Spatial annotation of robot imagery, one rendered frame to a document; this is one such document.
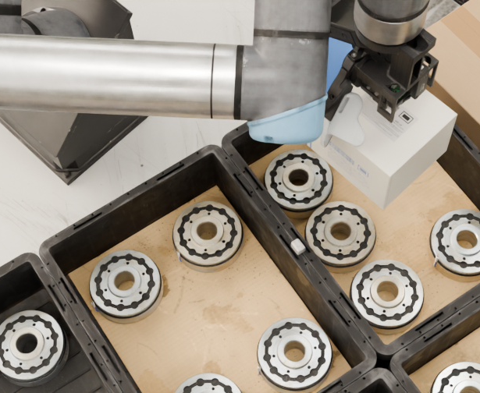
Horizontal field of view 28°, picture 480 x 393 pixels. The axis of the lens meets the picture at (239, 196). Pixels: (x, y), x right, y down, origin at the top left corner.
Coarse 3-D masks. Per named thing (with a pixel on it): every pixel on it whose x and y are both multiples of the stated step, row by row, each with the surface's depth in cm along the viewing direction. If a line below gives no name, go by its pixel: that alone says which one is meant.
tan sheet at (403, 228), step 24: (288, 144) 152; (264, 168) 150; (432, 168) 149; (336, 192) 148; (360, 192) 148; (408, 192) 148; (432, 192) 147; (456, 192) 147; (384, 216) 146; (408, 216) 146; (432, 216) 146; (384, 240) 144; (408, 240) 144; (408, 264) 142; (432, 264) 142; (432, 288) 141; (456, 288) 140; (432, 312) 139; (384, 336) 138
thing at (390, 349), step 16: (240, 128) 142; (224, 144) 141; (464, 144) 139; (240, 160) 140; (256, 176) 139; (256, 192) 138; (272, 208) 136; (288, 224) 135; (304, 240) 134; (304, 256) 133; (320, 272) 132; (336, 288) 131; (352, 304) 129; (448, 304) 129; (464, 304) 129; (432, 320) 129; (368, 336) 127; (400, 336) 127; (416, 336) 127; (384, 352) 126
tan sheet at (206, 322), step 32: (160, 224) 147; (160, 256) 145; (256, 256) 144; (128, 288) 143; (192, 288) 142; (224, 288) 142; (256, 288) 142; (288, 288) 142; (160, 320) 140; (192, 320) 140; (224, 320) 140; (256, 320) 140; (128, 352) 138; (160, 352) 138; (192, 352) 138; (224, 352) 138; (256, 352) 137; (288, 352) 137; (160, 384) 136; (256, 384) 135
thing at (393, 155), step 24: (336, 48) 122; (336, 72) 121; (360, 96) 119; (432, 96) 119; (360, 120) 118; (384, 120) 117; (408, 120) 117; (432, 120) 117; (312, 144) 125; (336, 144) 119; (384, 144) 116; (408, 144) 116; (432, 144) 118; (336, 168) 124; (360, 168) 119; (384, 168) 114; (408, 168) 118; (384, 192) 118
